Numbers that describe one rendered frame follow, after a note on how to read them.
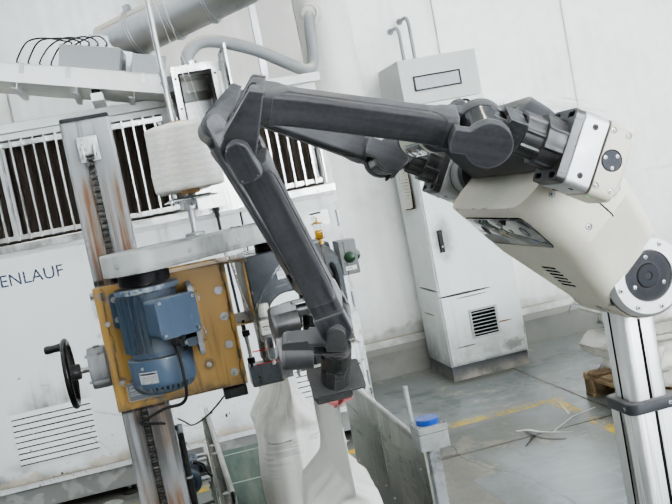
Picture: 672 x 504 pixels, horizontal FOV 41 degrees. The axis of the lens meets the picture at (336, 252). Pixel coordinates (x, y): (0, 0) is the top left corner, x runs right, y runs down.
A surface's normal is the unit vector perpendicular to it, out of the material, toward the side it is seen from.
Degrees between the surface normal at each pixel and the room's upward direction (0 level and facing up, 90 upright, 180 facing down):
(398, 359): 90
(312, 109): 113
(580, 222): 90
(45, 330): 90
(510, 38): 90
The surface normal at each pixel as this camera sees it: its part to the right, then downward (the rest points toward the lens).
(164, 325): 0.59, -0.05
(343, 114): 0.03, 0.47
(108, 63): 0.07, 0.04
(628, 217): 0.59, 0.38
